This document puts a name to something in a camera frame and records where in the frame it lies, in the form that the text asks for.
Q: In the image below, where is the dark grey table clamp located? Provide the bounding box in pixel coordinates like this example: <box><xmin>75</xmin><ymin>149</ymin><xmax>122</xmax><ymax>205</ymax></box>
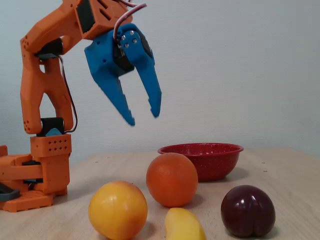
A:
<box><xmin>0</xmin><ymin>181</ymin><xmax>21</xmax><ymax>202</ymax></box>

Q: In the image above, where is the red black arm cable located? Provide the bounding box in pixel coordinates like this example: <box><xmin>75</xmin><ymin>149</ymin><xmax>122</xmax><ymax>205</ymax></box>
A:
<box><xmin>58</xmin><ymin>55</ymin><xmax>78</xmax><ymax>133</ymax></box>

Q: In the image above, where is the dark purple plum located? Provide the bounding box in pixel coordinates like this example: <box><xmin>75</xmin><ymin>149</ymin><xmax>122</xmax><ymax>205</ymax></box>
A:
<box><xmin>220</xmin><ymin>184</ymin><xmax>277</xmax><ymax>238</ymax></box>

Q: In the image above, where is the red speckled bowl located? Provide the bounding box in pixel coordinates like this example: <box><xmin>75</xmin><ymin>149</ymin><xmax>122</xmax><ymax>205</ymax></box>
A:
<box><xmin>157</xmin><ymin>142</ymin><xmax>245</xmax><ymax>183</ymax></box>

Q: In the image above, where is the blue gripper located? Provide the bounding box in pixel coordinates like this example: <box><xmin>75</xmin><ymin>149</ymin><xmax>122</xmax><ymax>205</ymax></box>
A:
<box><xmin>84</xmin><ymin>23</ymin><xmax>163</xmax><ymax>127</ymax></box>

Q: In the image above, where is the red white gripper cable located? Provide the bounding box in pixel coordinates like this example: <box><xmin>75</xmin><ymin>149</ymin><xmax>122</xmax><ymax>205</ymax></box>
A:
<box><xmin>112</xmin><ymin>0</ymin><xmax>148</xmax><ymax>42</ymax></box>

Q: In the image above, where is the yellow toy banana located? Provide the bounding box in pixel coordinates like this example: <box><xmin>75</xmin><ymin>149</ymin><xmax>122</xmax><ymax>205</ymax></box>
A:
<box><xmin>164</xmin><ymin>207</ymin><xmax>207</xmax><ymax>240</ymax></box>

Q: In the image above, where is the yellow orange peach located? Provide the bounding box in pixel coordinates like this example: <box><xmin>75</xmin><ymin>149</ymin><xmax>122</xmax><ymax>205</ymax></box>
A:
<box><xmin>88</xmin><ymin>180</ymin><xmax>149</xmax><ymax>240</ymax></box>

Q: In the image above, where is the orange fruit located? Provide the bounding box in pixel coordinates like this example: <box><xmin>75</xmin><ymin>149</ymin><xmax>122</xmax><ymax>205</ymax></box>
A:
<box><xmin>145</xmin><ymin>152</ymin><xmax>199</xmax><ymax>208</ymax></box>

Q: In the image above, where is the orange robot base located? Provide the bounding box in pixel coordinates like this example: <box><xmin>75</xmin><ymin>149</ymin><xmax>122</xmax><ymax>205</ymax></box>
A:
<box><xmin>0</xmin><ymin>144</ymin><xmax>68</xmax><ymax>213</ymax></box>

